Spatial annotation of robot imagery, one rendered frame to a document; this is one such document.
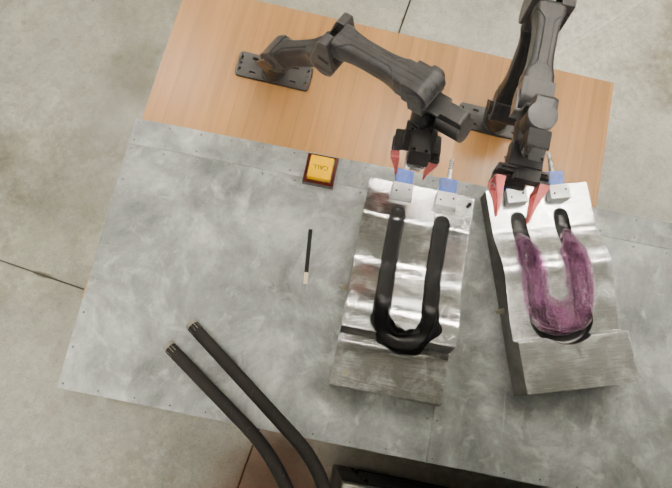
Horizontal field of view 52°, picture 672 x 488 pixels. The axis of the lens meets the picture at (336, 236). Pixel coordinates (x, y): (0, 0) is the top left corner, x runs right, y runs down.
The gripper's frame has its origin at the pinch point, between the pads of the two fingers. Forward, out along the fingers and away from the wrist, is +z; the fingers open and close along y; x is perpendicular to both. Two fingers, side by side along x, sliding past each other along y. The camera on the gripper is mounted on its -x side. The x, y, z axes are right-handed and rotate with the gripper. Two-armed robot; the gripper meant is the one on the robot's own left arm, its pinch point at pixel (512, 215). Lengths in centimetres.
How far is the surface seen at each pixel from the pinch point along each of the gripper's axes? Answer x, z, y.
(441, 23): 123, -114, -15
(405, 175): 29.5, -13.5, -20.5
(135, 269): 39, 23, -79
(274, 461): 29, 58, -35
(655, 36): 123, -130, 71
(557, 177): 33.3, -23.5, 16.7
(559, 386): 27.9, 27.3, 23.5
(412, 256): 31.1, 5.3, -14.6
